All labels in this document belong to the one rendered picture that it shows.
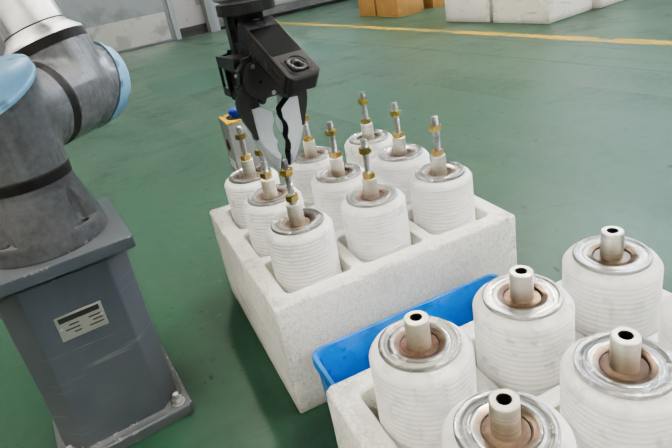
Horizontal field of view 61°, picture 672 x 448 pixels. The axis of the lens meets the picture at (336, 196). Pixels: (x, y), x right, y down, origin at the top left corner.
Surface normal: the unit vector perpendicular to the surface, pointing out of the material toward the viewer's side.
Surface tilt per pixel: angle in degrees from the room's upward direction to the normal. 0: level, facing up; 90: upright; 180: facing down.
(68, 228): 72
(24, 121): 90
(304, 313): 90
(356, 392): 0
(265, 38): 33
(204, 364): 0
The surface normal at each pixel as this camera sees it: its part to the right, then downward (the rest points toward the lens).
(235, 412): -0.17, -0.90
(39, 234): 0.35, 0.02
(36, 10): 0.62, -0.06
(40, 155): 0.84, 0.08
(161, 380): 0.96, -0.05
